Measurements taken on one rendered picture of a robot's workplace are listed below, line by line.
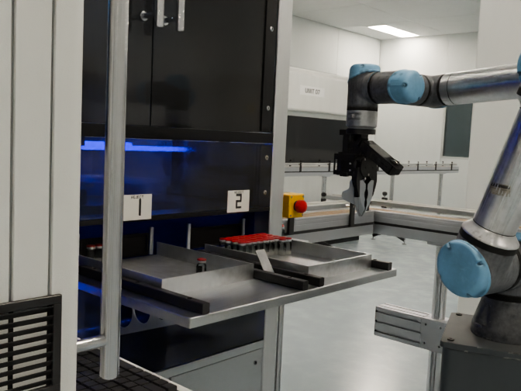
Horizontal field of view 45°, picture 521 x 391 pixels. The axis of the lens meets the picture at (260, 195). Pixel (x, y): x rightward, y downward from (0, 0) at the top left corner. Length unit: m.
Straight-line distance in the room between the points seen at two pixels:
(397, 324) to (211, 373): 0.99
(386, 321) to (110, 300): 1.86
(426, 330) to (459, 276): 1.19
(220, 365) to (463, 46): 8.92
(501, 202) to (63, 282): 0.83
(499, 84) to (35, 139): 1.01
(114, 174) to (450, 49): 9.75
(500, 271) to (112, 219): 0.80
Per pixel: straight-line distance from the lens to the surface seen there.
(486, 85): 1.46
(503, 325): 1.43
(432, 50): 10.55
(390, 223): 2.47
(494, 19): 3.01
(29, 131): 0.72
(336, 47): 9.99
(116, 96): 0.79
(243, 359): 1.85
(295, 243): 1.75
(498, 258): 1.29
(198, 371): 1.73
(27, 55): 0.72
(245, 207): 1.74
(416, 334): 2.51
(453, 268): 1.31
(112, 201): 0.79
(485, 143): 2.96
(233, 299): 1.23
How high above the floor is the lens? 1.19
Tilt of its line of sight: 5 degrees down
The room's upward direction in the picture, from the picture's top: 3 degrees clockwise
